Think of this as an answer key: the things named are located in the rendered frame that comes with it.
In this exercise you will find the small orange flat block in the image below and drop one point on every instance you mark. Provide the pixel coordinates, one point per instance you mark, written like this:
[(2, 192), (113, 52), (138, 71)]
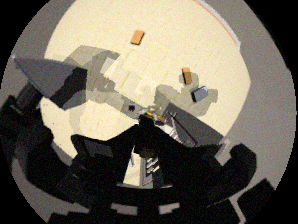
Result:
[(137, 36)]

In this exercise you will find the brown flat block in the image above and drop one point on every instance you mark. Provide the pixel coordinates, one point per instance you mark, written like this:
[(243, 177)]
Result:
[(187, 75)]

